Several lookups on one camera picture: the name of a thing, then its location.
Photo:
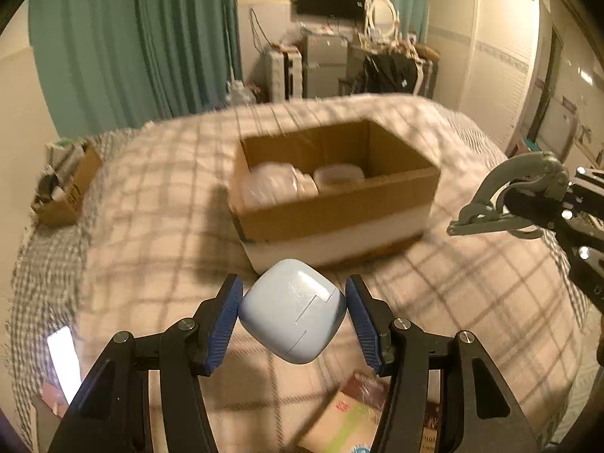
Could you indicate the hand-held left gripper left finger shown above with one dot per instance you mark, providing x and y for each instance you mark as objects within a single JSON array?
[{"x": 225, "y": 328}]

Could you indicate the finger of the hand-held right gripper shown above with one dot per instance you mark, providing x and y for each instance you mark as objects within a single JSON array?
[
  {"x": 590, "y": 186},
  {"x": 583, "y": 245}
]

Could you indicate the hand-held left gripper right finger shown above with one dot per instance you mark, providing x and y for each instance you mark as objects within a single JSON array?
[{"x": 364, "y": 328}]

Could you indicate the light blue earbud case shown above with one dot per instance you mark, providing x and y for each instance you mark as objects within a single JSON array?
[{"x": 290, "y": 311}]

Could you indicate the grey metal hand tool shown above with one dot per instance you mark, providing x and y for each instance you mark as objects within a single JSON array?
[{"x": 514, "y": 174}]

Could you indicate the large cardboard box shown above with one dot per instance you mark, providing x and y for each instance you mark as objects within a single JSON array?
[{"x": 330, "y": 219}]

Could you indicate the pink and green snack packet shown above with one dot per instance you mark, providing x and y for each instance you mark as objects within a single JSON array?
[{"x": 349, "y": 420}]

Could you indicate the dark printed packet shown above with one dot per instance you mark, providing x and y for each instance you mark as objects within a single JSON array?
[{"x": 432, "y": 427}]

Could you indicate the plaid blanket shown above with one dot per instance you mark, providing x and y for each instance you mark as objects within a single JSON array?
[{"x": 155, "y": 226}]

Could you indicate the white plastic bag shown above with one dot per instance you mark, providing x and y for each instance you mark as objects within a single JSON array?
[{"x": 271, "y": 184}]

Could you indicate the clear plastic container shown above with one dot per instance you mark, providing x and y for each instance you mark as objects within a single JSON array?
[{"x": 339, "y": 174}]

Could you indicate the smartphone with lit screen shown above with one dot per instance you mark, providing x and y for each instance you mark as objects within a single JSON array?
[{"x": 65, "y": 363}]

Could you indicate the white sliding wardrobe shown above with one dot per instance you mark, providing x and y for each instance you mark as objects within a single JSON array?
[{"x": 476, "y": 52}]

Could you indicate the small cardboard box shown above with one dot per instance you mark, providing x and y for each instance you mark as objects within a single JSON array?
[{"x": 71, "y": 193}]

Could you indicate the black jacket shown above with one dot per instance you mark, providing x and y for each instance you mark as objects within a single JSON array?
[{"x": 391, "y": 73}]

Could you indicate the crumpled clear plastic bag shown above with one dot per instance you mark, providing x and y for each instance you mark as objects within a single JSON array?
[{"x": 240, "y": 92}]

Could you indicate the grey cabinet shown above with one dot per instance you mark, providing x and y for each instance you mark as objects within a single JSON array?
[{"x": 325, "y": 63}]

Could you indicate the white oval mirror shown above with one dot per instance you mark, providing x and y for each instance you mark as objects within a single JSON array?
[{"x": 382, "y": 16}]

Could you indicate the wide teal curtain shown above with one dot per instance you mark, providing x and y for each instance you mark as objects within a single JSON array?
[{"x": 137, "y": 42}]

